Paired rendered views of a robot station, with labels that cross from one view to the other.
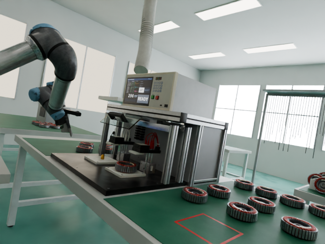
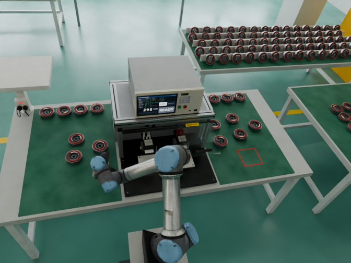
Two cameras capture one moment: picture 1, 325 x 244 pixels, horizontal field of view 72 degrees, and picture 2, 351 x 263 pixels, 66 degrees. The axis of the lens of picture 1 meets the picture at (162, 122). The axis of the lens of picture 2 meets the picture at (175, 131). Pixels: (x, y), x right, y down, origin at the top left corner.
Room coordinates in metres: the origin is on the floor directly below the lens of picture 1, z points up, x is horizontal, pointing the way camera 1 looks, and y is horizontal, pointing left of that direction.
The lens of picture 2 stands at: (0.70, 1.29, 2.37)
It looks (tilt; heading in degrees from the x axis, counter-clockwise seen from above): 47 degrees down; 294
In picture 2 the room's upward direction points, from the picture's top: 9 degrees clockwise
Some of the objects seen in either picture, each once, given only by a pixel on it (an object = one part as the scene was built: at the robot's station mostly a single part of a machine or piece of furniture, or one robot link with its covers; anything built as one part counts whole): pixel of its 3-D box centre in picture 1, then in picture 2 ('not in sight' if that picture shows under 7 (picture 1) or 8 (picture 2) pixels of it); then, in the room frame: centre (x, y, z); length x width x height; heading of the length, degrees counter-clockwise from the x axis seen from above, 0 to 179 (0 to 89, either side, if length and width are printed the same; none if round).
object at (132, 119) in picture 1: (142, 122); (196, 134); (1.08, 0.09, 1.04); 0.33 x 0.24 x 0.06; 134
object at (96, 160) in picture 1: (102, 160); (149, 163); (1.30, 0.31, 0.78); 0.15 x 0.15 x 0.01; 44
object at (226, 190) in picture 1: (218, 190); (213, 124); (1.08, -0.33, 0.77); 0.11 x 0.11 x 0.04
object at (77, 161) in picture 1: (114, 168); (165, 160); (1.22, 0.22, 0.76); 0.64 x 0.47 x 0.02; 44
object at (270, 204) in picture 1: (261, 204); (232, 118); (0.98, -0.49, 0.77); 0.11 x 0.11 x 0.04
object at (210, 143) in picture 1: (208, 155); not in sight; (1.25, -0.29, 0.91); 0.28 x 0.03 x 0.32; 134
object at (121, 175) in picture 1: (125, 171); (182, 159); (1.12, 0.14, 0.78); 0.15 x 0.15 x 0.01; 44
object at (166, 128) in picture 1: (135, 122); (165, 127); (1.28, 0.16, 1.03); 0.62 x 0.01 x 0.03; 44
